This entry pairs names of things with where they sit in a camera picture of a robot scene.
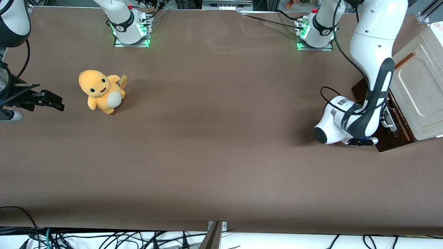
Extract white toaster oven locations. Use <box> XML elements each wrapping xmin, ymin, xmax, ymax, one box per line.
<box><xmin>389</xmin><ymin>21</ymin><xmax>443</xmax><ymax>141</ymax></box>

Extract black cable on table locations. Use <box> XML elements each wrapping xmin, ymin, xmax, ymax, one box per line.
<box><xmin>242</xmin><ymin>10</ymin><xmax>302</xmax><ymax>30</ymax></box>

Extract grey right arm wrist camera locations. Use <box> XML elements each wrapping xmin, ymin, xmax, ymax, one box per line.
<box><xmin>0</xmin><ymin>109</ymin><xmax>24</xmax><ymax>123</ymax></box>

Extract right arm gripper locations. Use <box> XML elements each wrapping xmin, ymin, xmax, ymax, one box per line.
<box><xmin>0</xmin><ymin>81</ymin><xmax>65</xmax><ymax>112</ymax></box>

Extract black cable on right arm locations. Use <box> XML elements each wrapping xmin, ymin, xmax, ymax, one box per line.
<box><xmin>17</xmin><ymin>39</ymin><xmax>31</xmax><ymax>79</ymax></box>

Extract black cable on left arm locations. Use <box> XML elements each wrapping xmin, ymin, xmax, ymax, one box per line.
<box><xmin>320</xmin><ymin>0</ymin><xmax>388</xmax><ymax>116</ymax></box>

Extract black looped floor cable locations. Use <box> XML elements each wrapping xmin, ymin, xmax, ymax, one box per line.
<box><xmin>0</xmin><ymin>206</ymin><xmax>41</xmax><ymax>249</ymax></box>

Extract aluminium frame profile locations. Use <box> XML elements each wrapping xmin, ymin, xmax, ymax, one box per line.
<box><xmin>417</xmin><ymin>0</ymin><xmax>443</xmax><ymax>24</ymax></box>

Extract yellow plush toy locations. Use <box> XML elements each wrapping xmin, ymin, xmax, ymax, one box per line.
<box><xmin>78</xmin><ymin>70</ymin><xmax>127</xmax><ymax>115</ymax></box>

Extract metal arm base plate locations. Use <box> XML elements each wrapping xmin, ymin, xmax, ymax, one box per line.
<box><xmin>296</xmin><ymin>40</ymin><xmax>334</xmax><ymax>52</ymax></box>
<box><xmin>114</xmin><ymin>34</ymin><xmax>151</xmax><ymax>48</ymax></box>

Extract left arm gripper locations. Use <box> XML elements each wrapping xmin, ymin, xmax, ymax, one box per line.
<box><xmin>377</xmin><ymin>102</ymin><xmax>391</xmax><ymax>136</ymax></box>

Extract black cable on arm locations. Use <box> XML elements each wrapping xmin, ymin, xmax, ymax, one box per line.
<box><xmin>17</xmin><ymin>39</ymin><xmax>31</xmax><ymax>79</ymax></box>
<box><xmin>320</xmin><ymin>0</ymin><xmax>388</xmax><ymax>116</ymax></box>

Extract black left arm wrist camera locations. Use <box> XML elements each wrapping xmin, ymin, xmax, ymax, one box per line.
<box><xmin>347</xmin><ymin>137</ymin><xmax>379</xmax><ymax>146</ymax></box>

